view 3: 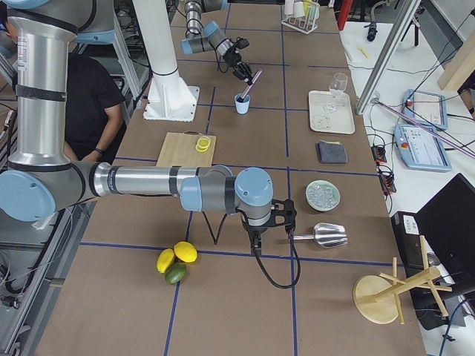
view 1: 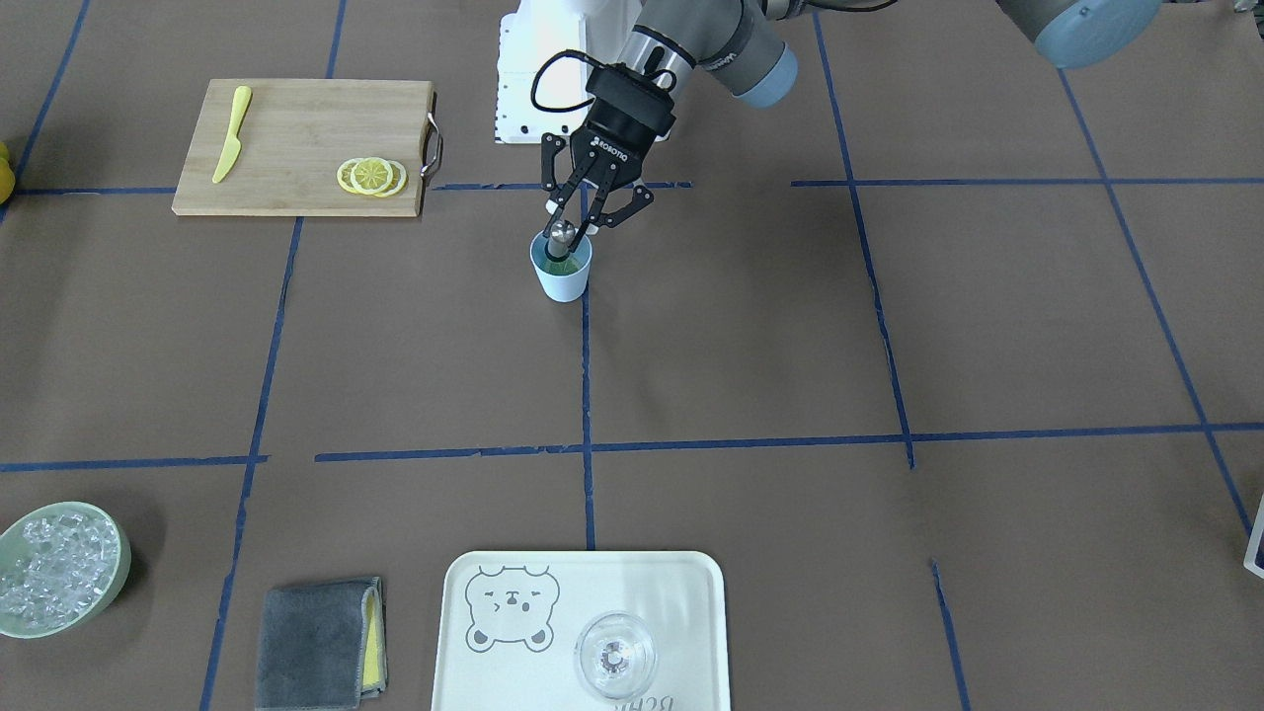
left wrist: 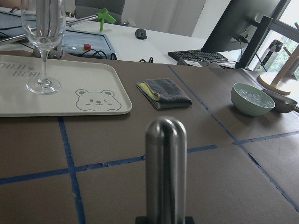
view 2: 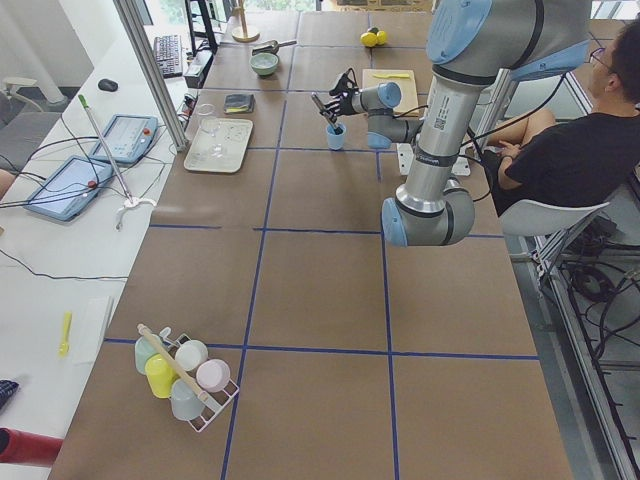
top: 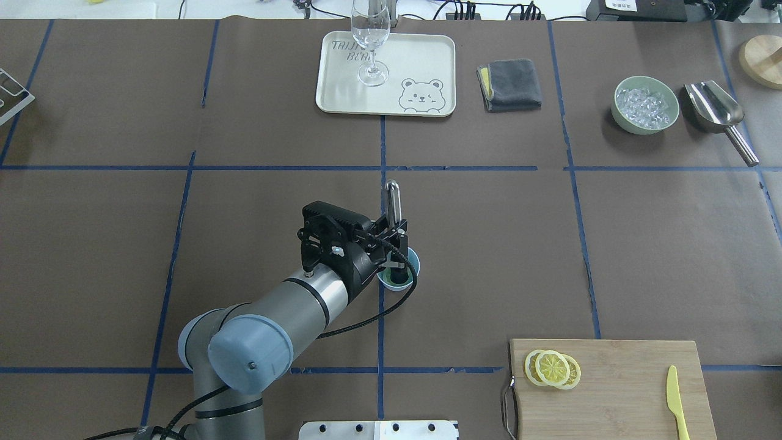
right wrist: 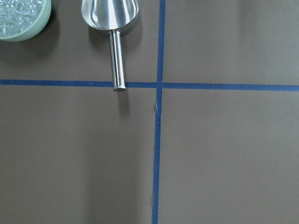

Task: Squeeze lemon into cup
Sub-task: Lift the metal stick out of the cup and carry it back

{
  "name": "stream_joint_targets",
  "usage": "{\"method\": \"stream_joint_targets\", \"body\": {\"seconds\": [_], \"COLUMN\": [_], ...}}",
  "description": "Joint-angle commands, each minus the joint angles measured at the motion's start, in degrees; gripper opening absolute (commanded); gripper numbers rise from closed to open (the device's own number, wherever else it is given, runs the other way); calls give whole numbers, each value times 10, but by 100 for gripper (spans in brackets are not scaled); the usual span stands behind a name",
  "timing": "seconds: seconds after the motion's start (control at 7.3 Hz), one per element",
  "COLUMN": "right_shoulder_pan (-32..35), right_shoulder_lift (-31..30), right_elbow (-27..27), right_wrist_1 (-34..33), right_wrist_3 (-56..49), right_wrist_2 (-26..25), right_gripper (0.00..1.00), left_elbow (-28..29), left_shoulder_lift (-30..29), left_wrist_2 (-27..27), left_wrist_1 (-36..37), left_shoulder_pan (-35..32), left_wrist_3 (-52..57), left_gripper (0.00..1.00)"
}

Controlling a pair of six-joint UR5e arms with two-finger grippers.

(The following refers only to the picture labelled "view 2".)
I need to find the clear wine glass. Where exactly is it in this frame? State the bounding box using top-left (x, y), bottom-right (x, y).
top-left (196, 103), bottom-right (225, 158)

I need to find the person in black shirt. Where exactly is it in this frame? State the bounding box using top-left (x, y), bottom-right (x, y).
top-left (487, 21), bottom-right (639, 214)

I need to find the metal ice scoop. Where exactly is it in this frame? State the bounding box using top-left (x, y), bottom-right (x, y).
top-left (252, 39), bottom-right (297, 55)

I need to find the light blue cup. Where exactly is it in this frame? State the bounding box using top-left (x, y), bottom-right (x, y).
top-left (326, 123), bottom-right (346, 150)

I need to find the green-tipped rod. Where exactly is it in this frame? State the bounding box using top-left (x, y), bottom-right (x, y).
top-left (79, 94), bottom-right (157, 231)

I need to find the steel muddler black tip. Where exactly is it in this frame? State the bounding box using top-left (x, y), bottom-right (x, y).
top-left (311, 92), bottom-right (343, 135)

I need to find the bamboo cutting board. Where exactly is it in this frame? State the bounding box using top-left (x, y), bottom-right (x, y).
top-left (361, 69), bottom-right (420, 117)

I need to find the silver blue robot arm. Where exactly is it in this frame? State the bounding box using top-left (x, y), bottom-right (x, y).
top-left (317, 0), bottom-right (591, 247)

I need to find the aluminium frame post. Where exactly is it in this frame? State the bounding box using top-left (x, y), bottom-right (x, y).
top-left (113, 0), bottom-right (188, 152)

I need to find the white chair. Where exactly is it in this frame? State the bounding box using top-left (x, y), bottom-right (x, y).
top-left (499, 199), bottom-right (609, 263)

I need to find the cream bear tray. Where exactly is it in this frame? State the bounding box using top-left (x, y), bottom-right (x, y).
top-left (184, 119), bottom-right (253, 174)

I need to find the black computer mouse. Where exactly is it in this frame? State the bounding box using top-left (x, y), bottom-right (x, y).
top-left (98, 78), bottom-right (119, 92)

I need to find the grey folded cloth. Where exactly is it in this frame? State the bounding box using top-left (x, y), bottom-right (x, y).
top-left (223, 93), bottom-right (255, 115)

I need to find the yellow plastic knife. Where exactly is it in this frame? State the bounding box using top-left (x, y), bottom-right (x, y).
top-left (372, 73), bottom-right (411, 79)

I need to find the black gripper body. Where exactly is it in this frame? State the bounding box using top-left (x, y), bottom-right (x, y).
top-left (329, 72), bottom-right (359, 116)

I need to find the yellow spoon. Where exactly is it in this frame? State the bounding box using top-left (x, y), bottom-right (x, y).
top-left (58, 311), bottom-right (73, 357)

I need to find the yellow lemon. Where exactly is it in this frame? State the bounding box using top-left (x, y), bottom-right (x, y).
top-left (375, 30), bottom-right (387, 46)
top-left (360, 32), bottom-right (378, 48)

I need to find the wooden cup tree stand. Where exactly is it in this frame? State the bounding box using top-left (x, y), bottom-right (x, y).
top-left (231, 0), bottom-right (260, 43)

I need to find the green bowl of ice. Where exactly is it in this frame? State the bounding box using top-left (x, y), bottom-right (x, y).
top-left (249, 52), bottom-right (280, 77)

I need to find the black keyboard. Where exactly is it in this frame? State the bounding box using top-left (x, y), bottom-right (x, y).
top-left (153, 34), bottom-right (183, 78)

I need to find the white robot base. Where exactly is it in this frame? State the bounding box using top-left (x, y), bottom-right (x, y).
top-left (397, 142), bottom-right (472, 177)

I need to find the blue teach pendant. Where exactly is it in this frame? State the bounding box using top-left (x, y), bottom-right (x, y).
top-left (24, 156), bottom-right (114, 222)
top-left (102, 114), bottom-right (158, 166)

